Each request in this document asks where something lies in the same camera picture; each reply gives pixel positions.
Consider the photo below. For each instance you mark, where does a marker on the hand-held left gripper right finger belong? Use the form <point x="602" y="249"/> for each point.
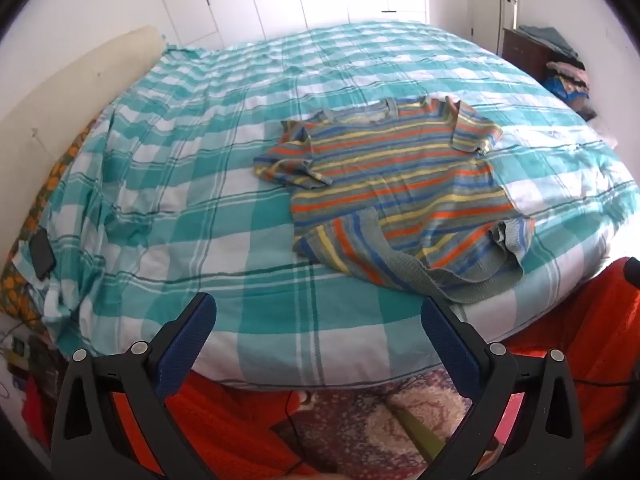
<point x="447" y="342"/>

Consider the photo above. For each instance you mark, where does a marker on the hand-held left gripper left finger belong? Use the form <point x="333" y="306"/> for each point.
<point x="186" y="340"/>

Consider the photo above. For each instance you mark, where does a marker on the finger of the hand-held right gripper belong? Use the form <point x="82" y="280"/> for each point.
<point x="633" y="271"/>

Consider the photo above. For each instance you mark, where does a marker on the striped knit sweater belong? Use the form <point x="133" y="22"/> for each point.
<point x="395" y="185"/>

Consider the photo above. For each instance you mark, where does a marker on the pile of clothes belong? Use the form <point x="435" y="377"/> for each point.
<point x="567" y="75"/>

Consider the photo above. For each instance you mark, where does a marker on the orange knitted cloth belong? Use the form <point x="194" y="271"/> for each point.
<point x="225" y="420"/>

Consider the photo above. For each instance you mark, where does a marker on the patterned rug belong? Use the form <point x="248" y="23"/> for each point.
<point x="350" y="425"/>

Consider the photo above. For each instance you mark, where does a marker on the red cloth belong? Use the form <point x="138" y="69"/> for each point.
<point x="36" y="405"/>

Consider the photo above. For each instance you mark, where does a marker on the black phone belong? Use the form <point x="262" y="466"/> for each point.
<point x="41" y="255"/>

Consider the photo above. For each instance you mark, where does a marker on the teal checked bed blanket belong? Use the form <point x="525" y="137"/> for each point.
<point x="200" y="170"/>

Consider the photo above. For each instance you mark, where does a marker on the orange floral sheet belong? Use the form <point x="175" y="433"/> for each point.
<point x="30" y="220"/>

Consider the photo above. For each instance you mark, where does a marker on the dark wooden dresser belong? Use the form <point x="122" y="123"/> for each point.
<point x="522" y="52"/>

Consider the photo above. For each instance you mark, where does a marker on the cream headboard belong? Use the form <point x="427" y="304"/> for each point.
<point x="60" y="100"/>

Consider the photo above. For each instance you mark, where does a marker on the white door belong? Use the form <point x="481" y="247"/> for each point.
<point x="487" y="0"/>

